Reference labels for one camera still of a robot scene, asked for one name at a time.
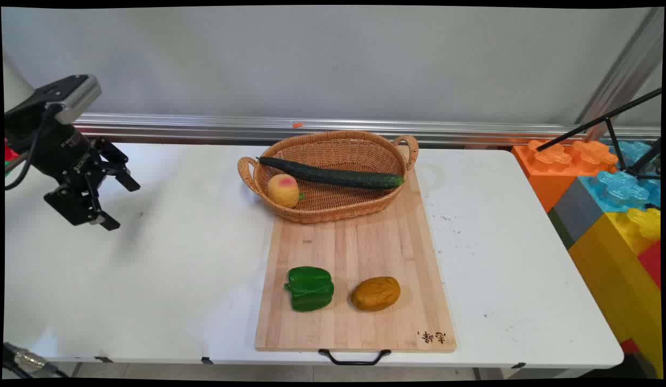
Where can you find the yellow giant building block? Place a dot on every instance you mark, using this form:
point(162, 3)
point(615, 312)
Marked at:
point(623, 274)

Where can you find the dark green cucumber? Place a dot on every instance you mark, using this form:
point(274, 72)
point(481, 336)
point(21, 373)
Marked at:
point(332, 174)

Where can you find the red giant building block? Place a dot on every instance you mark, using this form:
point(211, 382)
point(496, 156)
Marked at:
point(651, 263)

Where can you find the wooden cutting board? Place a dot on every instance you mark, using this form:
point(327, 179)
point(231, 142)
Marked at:
point(359, 258)

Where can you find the yellow pink peach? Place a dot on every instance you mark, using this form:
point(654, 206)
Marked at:
point(283, 190)

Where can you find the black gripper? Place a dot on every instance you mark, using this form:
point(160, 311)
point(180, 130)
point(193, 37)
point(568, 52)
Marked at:
point(56, 145)

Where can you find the brown potato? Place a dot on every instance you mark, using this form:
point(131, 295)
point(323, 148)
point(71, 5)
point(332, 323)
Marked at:
point(375, 293)

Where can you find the blue giant building block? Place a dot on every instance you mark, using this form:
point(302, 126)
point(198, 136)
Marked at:
point(620, 188)

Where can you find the green bell pepper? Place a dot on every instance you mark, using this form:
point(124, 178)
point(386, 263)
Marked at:
point(309, 288)

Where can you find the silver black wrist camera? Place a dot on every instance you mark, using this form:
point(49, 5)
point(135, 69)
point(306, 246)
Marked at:
point(69, 97)

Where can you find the grey giant building block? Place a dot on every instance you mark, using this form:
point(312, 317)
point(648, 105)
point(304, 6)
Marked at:
point(577, 212)

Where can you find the diagonal aluminium post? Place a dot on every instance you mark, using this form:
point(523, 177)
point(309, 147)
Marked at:
point(623, 70)

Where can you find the red building block pile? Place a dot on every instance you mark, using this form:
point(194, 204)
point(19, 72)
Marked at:
point(10, 152)

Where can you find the black tripod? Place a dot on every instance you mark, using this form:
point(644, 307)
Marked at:
point(628, 140)

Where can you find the horizontal aluminium rail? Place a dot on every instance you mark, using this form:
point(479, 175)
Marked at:
point(365, 129)

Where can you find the orange giant building block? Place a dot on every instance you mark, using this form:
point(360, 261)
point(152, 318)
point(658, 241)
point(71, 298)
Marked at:
point(548, 172)

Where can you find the green building block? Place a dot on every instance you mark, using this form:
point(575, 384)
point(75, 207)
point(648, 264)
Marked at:
point(7, 167)

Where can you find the woven wicker basket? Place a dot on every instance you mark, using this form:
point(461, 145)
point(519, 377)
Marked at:
point(332, 201)

